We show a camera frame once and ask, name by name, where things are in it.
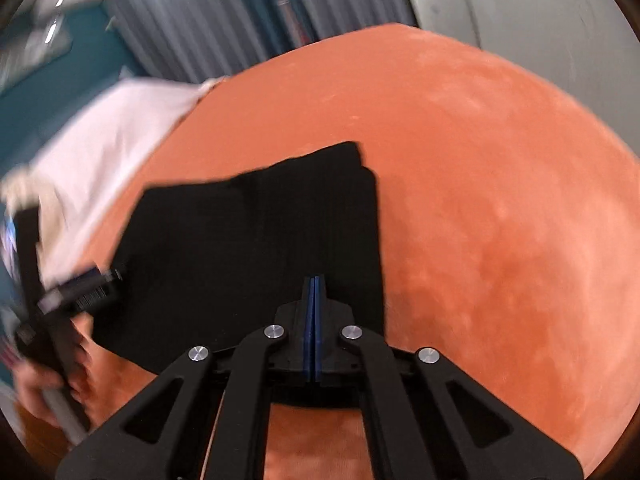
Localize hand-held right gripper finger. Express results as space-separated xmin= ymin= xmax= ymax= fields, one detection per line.
xmin=55 ymin=276 xmax=316 ymax=480
xmin=314 ymin=275 xmax=586 ymax=480

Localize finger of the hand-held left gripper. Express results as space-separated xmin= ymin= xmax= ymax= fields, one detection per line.
xmin=87 ymin=264 xmax=128 ymax=288
xmin=75 ymin=282 xmax=121 ymax=313

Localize black pants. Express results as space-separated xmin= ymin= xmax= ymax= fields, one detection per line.
xmin=92 ymin=141 xmax=387 ymax=410

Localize person's left hand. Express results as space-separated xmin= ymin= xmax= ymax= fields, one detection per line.
xmin=10 ymin=310 xmax=98 ymax=428

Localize cream quilted comforter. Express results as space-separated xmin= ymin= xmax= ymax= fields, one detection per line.
xmin=0 ymin=165 xmax=45 ymax=213

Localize white blanket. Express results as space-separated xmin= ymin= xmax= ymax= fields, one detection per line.
xmin=0 ymin=77 xmax=231 ymax=286

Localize orange plush blanket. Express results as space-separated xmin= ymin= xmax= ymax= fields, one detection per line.
xmin=15 ymin=22 xmax=640 ymax=480

